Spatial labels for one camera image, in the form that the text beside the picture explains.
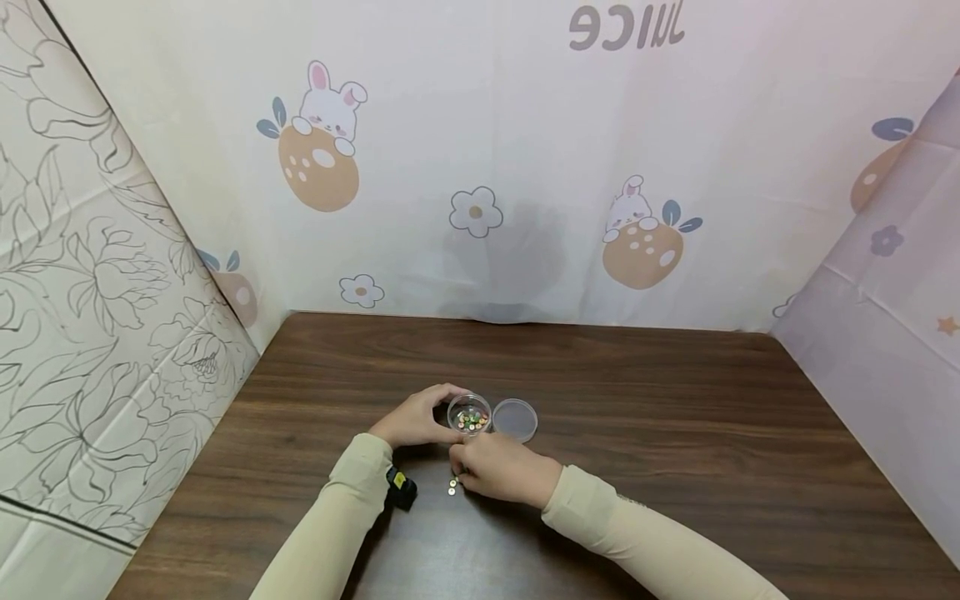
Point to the person's right hand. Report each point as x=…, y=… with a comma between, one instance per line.
x=510, y=470

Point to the person's left hand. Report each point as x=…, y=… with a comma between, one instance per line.
x=409, y=422

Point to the person's right thumb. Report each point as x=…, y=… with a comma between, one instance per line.
x=469, y=482

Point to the person's left fingers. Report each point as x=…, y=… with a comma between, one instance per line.
x=447, y=390

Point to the person's left thumb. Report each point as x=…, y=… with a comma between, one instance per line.
x=448, y=435

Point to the person's right fingers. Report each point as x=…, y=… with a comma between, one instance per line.
x=457, y=456

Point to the clear round plastic dish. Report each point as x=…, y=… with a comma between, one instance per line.
x=469, y=411

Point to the person's left forearm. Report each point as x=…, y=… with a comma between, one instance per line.
x=330, y=526

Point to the person's right forearm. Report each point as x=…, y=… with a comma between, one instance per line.
x=637, y=537

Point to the pile of small colourful beads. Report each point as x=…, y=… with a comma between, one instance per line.
x=472, y=422

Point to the black wrist band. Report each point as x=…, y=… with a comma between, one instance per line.
x=403, y=490

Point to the clear round plastic lid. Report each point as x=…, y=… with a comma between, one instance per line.
x=515, y=420

